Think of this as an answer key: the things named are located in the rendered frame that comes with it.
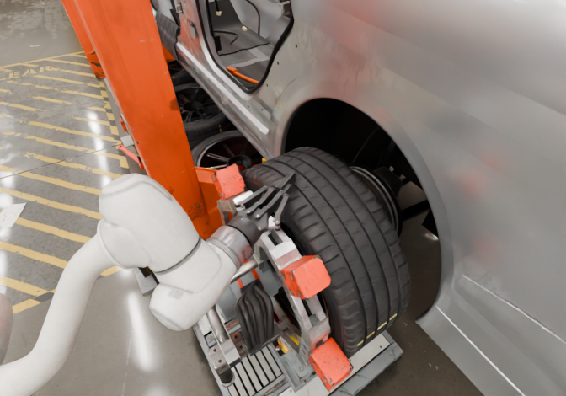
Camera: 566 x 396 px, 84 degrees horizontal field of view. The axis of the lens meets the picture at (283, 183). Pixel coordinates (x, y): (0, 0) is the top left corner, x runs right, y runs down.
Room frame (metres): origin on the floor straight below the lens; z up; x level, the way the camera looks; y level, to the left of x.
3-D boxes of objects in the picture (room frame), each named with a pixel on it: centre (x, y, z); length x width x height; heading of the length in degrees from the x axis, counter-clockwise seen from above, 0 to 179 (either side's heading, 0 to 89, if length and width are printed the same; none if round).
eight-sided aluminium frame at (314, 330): (0.50, 0.05, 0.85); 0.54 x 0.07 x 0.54; 33
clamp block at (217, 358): (0.25, 0.13, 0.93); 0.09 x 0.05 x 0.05; 123
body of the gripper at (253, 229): (0.43, 0.08, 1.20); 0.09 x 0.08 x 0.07; 148
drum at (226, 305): (0.46, 0.11, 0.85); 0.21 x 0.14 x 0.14; 123
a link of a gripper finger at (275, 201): (0.48, 0.03, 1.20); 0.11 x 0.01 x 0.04; 147
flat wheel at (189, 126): (2.08, 0.68, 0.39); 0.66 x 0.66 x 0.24
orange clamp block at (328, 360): (0.24, -0.12, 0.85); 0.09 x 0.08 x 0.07; 33
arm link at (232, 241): (0.37, 0.11, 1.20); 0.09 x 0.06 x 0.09; 58
